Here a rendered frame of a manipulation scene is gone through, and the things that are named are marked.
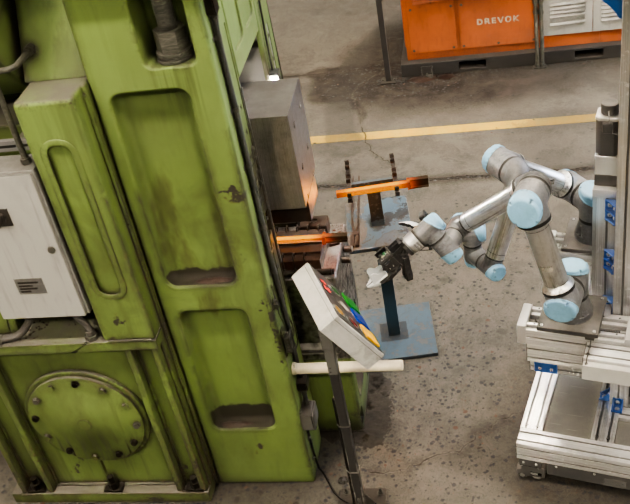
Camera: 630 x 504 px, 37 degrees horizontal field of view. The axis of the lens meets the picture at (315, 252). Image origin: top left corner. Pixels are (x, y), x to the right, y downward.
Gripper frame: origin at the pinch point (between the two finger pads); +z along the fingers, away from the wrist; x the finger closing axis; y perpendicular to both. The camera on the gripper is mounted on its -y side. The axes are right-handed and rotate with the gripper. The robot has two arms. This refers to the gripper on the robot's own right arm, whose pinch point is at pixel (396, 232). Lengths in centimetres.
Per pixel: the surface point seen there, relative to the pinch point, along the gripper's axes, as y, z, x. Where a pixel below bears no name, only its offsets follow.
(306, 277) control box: -18, 28, -50
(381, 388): 100, 19, 12
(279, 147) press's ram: -54, 36, -18
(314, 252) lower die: 1.6, 33.2, -8.2
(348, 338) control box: -9, 12, -73
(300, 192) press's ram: -33.8, 31.6, -17.7
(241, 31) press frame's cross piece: -92, 45, -1
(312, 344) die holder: 47, 41, -13
